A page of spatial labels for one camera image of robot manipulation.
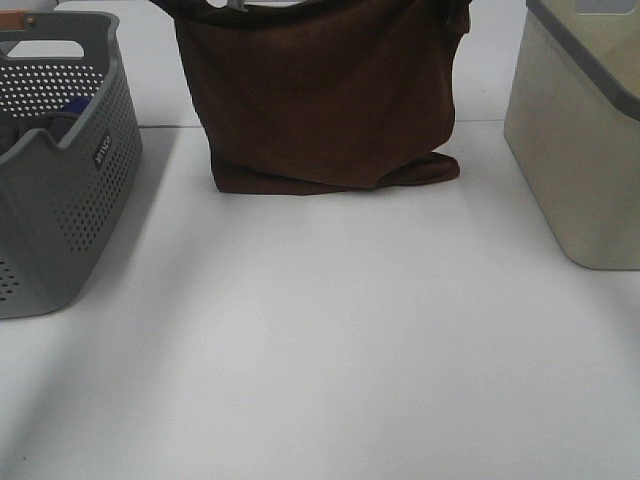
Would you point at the brown towel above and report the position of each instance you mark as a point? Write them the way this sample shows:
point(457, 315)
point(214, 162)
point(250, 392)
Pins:
point(322, 96)

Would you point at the grey perforated plastic basket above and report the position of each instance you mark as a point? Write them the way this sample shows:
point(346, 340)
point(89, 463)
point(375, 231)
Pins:
point(64, 180)

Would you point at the blue cloth in basket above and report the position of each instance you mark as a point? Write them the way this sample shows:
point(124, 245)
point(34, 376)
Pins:
point(75, 107)

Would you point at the beige plastic bin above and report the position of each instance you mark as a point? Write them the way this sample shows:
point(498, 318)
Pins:
point(572, 124)

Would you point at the brown leather basket handle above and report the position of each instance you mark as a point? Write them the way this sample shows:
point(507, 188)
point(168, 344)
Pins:
point(15, 20)

